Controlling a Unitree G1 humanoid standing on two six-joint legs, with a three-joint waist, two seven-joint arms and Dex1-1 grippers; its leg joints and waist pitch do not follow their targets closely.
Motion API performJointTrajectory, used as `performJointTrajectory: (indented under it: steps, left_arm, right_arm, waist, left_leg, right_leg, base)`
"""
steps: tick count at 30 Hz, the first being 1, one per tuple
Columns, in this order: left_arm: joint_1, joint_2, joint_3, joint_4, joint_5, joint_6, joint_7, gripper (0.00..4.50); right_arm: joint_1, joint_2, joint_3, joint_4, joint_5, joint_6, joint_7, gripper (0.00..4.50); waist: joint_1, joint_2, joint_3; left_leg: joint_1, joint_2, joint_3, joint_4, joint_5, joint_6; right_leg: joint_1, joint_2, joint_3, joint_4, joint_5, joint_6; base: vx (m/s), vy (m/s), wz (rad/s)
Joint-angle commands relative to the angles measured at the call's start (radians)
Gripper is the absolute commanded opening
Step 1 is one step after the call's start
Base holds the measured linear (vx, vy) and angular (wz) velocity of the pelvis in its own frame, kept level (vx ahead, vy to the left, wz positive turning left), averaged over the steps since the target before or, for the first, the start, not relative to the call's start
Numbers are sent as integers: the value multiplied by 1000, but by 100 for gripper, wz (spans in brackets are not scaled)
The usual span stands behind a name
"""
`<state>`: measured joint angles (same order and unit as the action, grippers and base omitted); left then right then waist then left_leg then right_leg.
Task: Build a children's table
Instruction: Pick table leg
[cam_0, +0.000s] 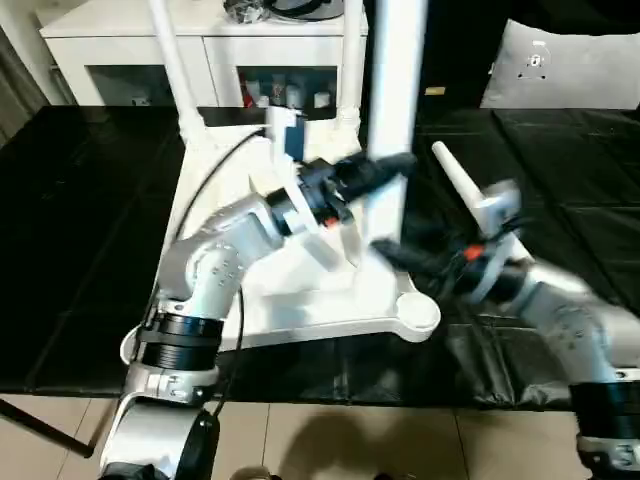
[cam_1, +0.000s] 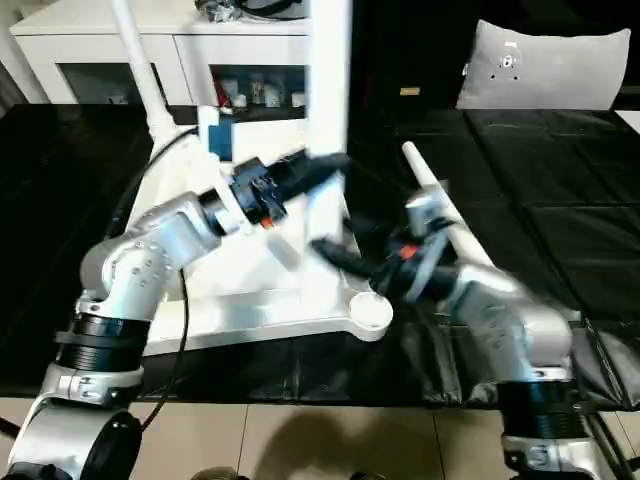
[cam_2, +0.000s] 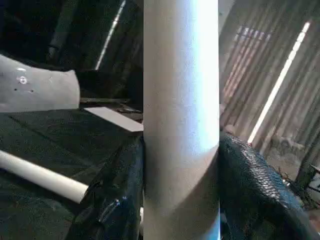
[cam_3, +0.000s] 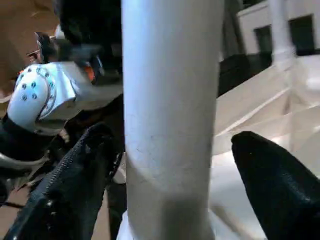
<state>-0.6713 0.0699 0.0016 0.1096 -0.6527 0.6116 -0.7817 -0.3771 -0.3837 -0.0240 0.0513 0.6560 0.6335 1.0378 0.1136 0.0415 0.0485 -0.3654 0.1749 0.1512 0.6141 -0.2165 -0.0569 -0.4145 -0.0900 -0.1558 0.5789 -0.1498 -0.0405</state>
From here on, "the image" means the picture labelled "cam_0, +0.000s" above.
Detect white plastic table leg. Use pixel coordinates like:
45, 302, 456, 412
432, 140, 493, 216
148, 0, 208, 146
365, 0, 431, 251
335, 0, 366, 136

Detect white plastic table top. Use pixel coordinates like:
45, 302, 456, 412
120, 125, 441, 366

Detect black cabinet with yellow label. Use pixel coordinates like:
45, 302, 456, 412
428, 0, 521, 111

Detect grey cushion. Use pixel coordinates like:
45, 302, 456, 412
480, 18, 640, 109

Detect black table mat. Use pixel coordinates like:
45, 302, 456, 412
0, 100, 640, 411

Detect white glass-door cabinet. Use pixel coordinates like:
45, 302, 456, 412
40, 0, 371, 109

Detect grey curtain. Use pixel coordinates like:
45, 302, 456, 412
0, 20, 51, 111

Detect black table frame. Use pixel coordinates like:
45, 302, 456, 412
0, 400, 96, 456

